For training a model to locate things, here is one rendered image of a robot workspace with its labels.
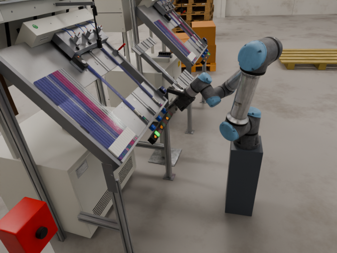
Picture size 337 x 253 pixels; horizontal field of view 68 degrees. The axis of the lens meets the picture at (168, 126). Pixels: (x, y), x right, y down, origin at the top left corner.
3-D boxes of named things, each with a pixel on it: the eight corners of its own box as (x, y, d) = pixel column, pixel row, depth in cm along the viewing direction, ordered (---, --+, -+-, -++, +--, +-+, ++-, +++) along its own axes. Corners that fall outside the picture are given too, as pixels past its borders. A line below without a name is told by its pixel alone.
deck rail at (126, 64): (162, 105, 172) (168, 100, 169) (161, 106, 171) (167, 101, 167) (83, 28, 161) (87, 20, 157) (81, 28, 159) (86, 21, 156)
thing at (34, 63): (120, 66, 165) (124, 60, 162) (51, 113, 112) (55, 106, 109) (81, 28, 159) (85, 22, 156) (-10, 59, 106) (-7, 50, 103)
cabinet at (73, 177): (137, 172, 216) (128, 108, 183) (93, 244, 160) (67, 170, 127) (74, 160, 234) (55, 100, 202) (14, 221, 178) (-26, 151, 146)
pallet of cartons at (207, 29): (215, 74, 409) (217, 28, 372) (157, 73, 429) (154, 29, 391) (218, 52, 514) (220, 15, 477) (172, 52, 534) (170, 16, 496)
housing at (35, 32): (85, 34, 161) (96, 17, 152) (27, 56, 121) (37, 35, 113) (75, 25, 159) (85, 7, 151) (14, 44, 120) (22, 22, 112)
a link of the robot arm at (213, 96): (228, 97, 142) (217, 81, 144) (214, 103, 136) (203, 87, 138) (220, 103, 148) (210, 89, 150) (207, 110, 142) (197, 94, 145)
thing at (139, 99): (162, 103, 169) (165, 100, 167) (116, 165, 116) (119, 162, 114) (142, 83, 166) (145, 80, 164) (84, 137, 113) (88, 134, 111)
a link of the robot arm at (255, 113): (263, 128, 146) (267, 108, 139) (249, 137, 139) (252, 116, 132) (245, 121, 154) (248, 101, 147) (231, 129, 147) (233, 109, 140)
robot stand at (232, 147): (250, 197, 186) (261, 135, 157) (251, 216, 171) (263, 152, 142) (225, 194, 190) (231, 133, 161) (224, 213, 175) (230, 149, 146)
